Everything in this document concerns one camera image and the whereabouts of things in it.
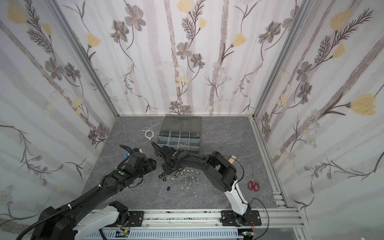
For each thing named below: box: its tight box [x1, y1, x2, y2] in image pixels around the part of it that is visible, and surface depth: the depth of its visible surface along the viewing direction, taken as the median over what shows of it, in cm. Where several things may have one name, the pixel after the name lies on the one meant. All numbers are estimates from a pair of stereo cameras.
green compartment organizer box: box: [157, 114, 202, 152], surface depth 109 cm
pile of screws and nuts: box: [158, 169, 200, 190], surface depth 90 cm
